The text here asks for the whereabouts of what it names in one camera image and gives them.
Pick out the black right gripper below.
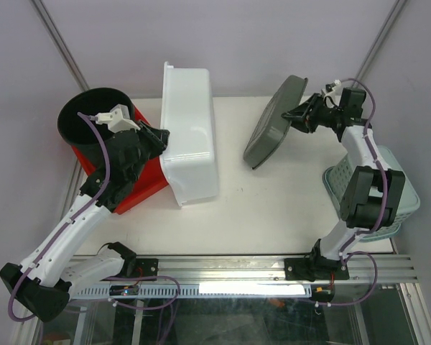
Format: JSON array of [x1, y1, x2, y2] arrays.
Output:
[[281, 93, 341, 133]]

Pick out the dark green plastic tray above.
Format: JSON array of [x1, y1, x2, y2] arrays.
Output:
[[243, 75, 308, 170]]

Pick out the white plastic tub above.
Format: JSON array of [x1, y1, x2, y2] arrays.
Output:
[[159, 62, 219, 207]]

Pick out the light teal perforated basket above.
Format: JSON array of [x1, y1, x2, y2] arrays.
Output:
[[322, 144, 422, 244]]

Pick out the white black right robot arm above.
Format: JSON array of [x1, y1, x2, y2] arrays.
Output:
[[282, 88, 406, 282]]

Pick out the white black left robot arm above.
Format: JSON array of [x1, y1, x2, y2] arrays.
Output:
[[0, 116, 170, 322]]

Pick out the red plastic tray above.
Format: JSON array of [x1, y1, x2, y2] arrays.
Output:
[[71, 105, 168, 215]]

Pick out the black round bucket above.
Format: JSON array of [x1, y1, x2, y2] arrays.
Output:
[[57, 88, 135, 168]]

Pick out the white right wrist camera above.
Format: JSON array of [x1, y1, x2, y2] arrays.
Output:
[[321, 79, 343, 98]]

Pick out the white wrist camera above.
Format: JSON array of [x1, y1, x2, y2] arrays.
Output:
[[88, 104, 140, 133], [321, 79, 343, 98]]

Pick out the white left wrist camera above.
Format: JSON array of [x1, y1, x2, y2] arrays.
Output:
[[88, 104, 140, 133]]

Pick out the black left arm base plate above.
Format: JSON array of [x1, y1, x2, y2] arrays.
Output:
[[121, 258, 159, 281]]

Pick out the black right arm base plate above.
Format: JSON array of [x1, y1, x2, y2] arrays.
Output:
[[284, 257, 349, 282]]

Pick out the white slotted cable duct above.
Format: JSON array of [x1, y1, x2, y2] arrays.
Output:
[[75, 282, 312, 300]]

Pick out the aluminium mounting rail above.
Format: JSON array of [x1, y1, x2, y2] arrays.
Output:
[[155, 254, 419, 285]]

